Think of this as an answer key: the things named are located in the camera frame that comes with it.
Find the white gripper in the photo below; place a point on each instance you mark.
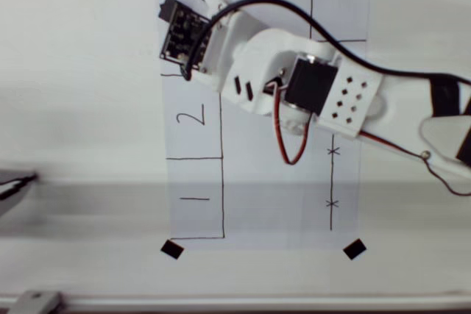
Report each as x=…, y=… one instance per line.
x=225, y=43

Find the black cube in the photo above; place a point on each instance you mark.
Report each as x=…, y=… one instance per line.
x=167, y=9

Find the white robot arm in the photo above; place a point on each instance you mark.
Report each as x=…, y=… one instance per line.
x=353, y=97

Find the black tape piece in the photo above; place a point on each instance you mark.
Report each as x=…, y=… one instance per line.
x=354, y=249
x=171, y=249

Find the white paper sheet with drawn boxes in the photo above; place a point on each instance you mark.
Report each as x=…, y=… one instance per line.
x=257, y=181

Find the grey metal clamp bracket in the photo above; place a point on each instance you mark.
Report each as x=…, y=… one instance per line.
x=35, y=301

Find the metal table edge rail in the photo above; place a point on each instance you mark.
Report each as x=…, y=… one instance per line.
x=257, y=303

